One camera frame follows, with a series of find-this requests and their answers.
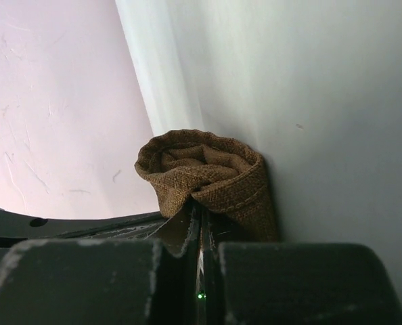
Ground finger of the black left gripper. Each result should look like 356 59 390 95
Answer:
0 209 164 260

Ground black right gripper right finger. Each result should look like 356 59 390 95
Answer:
200 209 402 324

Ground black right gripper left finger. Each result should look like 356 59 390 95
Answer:
0 204 200 324

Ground brown cloth napkin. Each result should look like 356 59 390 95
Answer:
135 129 278 242

